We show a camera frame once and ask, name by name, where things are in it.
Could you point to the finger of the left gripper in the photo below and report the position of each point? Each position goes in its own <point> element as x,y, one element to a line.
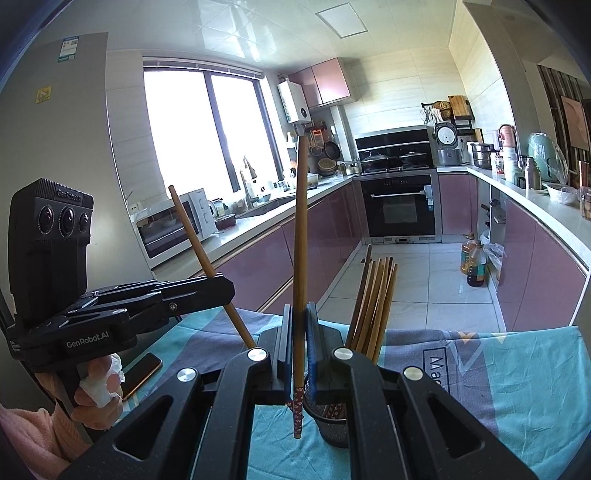
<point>187,296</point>

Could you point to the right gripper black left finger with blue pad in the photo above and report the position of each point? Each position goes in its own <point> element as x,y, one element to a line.
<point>194,421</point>

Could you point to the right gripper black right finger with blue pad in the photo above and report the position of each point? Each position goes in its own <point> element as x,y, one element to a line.
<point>400,425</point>

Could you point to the bamboo chopstick red floral end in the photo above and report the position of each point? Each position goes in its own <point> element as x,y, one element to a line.
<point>209,271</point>

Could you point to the plain dark bamboo chopstick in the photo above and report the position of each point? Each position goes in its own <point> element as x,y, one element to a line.
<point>359,297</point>

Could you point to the pink sleeve forearm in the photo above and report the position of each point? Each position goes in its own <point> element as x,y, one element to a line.
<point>38,444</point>

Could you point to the kitchen window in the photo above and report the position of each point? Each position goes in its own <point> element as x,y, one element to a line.
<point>210,130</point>

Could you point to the left hand with bandage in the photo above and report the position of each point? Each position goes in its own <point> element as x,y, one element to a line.
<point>97,399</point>

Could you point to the smartphone on table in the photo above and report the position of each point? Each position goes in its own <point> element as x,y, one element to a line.
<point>139,373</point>

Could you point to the white microwave oven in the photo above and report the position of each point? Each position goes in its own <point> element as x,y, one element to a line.
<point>160,232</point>

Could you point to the black mesh utensil holder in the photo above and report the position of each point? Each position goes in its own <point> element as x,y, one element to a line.
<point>333,431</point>

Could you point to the purple lower cabinets left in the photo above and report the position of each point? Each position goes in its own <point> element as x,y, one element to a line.
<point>257,254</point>

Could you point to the purple cabinets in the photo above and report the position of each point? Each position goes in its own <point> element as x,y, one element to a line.
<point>257,254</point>
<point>540,282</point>

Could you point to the teal grey tablecloth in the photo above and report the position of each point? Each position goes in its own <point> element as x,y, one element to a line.
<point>530,389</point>

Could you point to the dark soy sauce bottle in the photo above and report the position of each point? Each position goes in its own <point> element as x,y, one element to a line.
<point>476,266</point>

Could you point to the cooking oil bottle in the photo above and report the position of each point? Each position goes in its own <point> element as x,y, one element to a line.
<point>466,250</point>

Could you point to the purple lower cabinets right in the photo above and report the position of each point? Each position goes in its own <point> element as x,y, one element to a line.
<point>540,282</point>

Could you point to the grey refrigerator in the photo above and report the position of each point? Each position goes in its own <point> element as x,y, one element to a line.
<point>79,122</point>

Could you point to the black built-in oven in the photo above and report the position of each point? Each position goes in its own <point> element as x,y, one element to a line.
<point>403,207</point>

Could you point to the black range hood stove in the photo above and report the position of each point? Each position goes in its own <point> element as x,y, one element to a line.
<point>400,149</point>

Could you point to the steel pot on counter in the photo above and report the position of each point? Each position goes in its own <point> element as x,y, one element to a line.
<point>482,154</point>

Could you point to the pink thermos jug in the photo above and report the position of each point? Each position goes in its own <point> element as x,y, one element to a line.
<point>508,142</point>

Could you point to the green electric kettle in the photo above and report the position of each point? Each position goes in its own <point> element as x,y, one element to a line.
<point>549,158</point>

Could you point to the black camera box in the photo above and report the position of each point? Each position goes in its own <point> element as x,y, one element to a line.
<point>49,231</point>

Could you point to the white wall water heater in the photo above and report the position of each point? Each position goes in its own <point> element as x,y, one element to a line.
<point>294,105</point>

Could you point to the purple upper wall cabinet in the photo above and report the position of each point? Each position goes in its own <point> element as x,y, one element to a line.
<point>324,84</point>

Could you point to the wall shelf with boards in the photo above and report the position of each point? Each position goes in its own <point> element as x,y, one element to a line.
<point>456,110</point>

